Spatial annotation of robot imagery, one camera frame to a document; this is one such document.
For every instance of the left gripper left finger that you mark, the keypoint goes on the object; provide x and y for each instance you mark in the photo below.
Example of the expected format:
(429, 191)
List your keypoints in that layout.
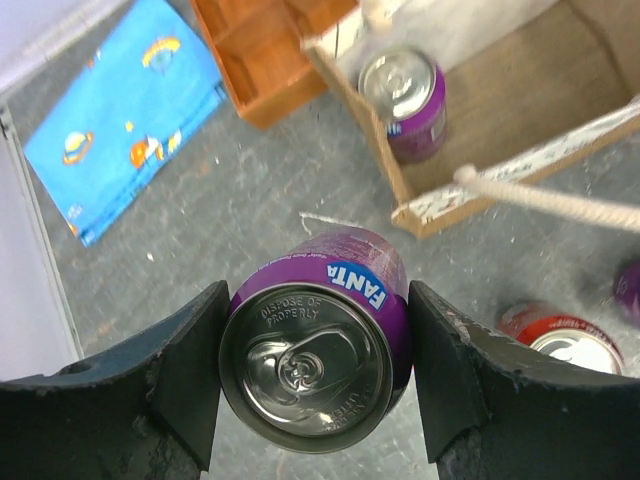
(145, 408)

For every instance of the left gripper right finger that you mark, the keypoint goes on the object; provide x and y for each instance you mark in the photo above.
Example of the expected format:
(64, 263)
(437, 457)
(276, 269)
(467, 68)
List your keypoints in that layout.
(492, 408)

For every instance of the purple soda can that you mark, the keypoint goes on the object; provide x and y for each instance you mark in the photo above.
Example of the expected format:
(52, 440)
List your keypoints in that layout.
(407, 90)
(317, 347)
(626, 291)

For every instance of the canvas tote bag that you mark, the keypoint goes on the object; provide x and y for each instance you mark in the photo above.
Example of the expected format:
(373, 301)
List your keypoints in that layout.
(531, 87)

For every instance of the blue space-print cloth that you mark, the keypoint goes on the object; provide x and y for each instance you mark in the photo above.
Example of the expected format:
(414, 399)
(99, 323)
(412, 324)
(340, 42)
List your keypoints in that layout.
(145, 91)

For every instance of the wooden compartment tray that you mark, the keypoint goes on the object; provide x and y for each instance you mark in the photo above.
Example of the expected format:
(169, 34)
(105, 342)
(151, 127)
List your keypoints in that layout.
(257, 46)

